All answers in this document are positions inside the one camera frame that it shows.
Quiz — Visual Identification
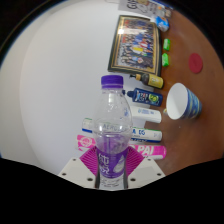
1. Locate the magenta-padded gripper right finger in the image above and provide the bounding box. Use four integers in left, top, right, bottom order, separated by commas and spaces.
123, 145, 165, 190

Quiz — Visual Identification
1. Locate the framed group photo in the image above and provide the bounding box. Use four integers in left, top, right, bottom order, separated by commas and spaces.
107, 14, 163, 77

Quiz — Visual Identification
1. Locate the flat round red coaster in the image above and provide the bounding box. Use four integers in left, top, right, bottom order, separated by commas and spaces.
188, 52, 204, 74

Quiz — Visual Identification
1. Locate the white printed paper bag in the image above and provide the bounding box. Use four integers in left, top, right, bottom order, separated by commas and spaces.
118, 0, 159, 15

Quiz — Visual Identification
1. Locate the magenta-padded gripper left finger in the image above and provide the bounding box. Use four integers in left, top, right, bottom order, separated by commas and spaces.
58, 145, 100, 190

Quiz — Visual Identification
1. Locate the dark blue pump bottle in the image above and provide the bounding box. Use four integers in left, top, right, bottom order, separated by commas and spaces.
125, 87, 164, 107

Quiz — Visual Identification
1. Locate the blue-printed paper cup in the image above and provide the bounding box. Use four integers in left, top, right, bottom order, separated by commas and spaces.
165, 82, 203, 121

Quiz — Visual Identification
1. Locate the white bottle with blue cap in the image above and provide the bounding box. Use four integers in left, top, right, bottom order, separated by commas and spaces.
128, 105, 163, 124

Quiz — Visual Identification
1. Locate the purple-labelled clear water bottle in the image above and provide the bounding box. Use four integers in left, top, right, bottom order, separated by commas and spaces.
92, 74, 134, 191

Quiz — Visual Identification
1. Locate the blue tissue pack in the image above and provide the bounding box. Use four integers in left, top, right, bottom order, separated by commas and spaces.
154, 14, 170, 33

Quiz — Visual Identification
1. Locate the amber yellow-labelled pump bottle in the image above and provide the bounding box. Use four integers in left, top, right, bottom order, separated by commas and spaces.
129, 72, 165, 90

